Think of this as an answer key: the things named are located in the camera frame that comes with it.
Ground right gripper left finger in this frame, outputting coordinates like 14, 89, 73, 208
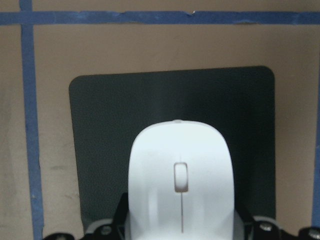
111, 192, 129, 240

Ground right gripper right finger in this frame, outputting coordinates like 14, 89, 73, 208
233, 208, 254, 240

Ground white computer mouse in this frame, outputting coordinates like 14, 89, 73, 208
125, 120, 235, 240

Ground black mousepad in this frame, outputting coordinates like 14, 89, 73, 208
69, 66, 276, 229

